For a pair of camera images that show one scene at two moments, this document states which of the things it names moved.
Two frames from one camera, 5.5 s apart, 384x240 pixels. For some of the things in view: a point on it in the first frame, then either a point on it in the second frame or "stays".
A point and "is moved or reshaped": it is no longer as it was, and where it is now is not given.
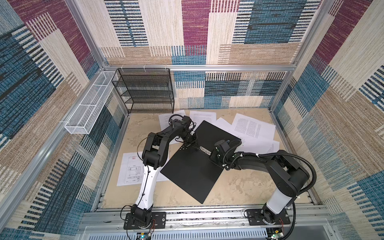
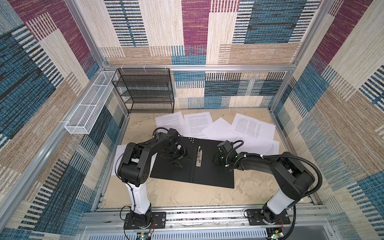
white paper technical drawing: x=132 y=169 is moved or reshaped
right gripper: x=212 y=157 stays
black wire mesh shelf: x=145 y=90 stays
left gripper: x=194 y=142 → x=184 y=154
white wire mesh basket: x=83 y=120 stays
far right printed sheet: x=252 y=127 stays
